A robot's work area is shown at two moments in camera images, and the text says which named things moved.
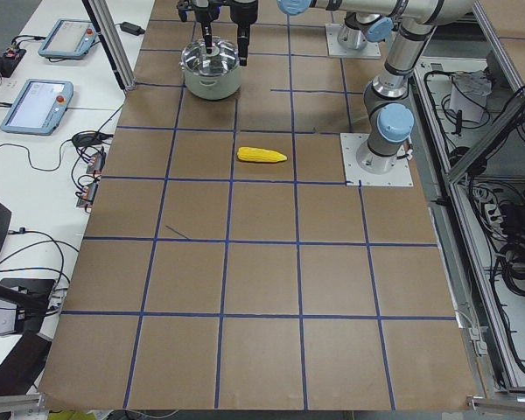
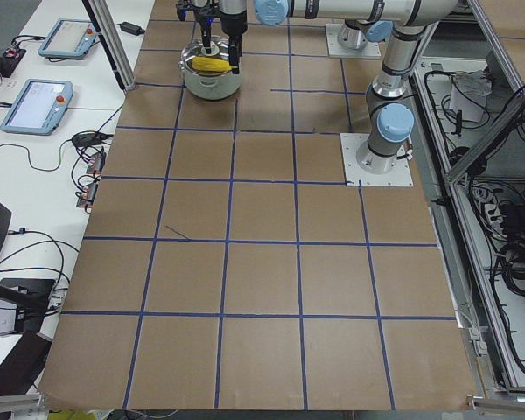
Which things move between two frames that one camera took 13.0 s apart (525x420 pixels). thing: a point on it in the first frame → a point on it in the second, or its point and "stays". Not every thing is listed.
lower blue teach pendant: x=39 y=107 stays
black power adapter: x=132 y=28 stays
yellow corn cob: x=260 y=155 → x=210 y=64
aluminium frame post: x=101 y=15 stays
